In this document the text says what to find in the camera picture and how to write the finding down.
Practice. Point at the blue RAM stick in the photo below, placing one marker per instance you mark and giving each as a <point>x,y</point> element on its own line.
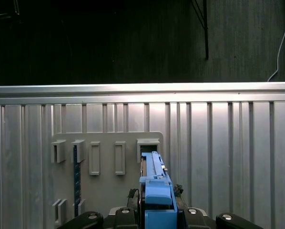
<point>77,181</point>

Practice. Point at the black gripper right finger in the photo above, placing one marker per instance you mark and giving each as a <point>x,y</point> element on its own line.
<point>195,221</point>

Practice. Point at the black metal rod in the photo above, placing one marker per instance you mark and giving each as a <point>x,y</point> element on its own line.
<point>206,43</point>

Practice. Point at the hard disk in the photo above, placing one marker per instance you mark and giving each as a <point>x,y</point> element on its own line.
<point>156,195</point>

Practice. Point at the grey parts rack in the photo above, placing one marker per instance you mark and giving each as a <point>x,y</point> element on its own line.
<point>104,186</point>

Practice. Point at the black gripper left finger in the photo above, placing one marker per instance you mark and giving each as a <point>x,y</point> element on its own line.
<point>125,220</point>

